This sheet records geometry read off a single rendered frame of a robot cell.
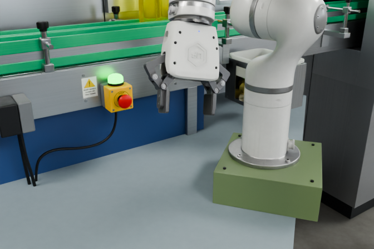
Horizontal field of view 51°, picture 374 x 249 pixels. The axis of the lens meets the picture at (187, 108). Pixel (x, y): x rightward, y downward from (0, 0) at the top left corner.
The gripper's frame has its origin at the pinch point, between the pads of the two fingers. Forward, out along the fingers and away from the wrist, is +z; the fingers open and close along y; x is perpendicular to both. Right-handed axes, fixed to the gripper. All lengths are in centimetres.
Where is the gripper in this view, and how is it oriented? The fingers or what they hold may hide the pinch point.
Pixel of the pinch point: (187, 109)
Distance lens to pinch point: 70.6
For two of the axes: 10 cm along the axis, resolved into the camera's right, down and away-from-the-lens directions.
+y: 8.8, 0.5, 4.6
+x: -4.6, -0.1, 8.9
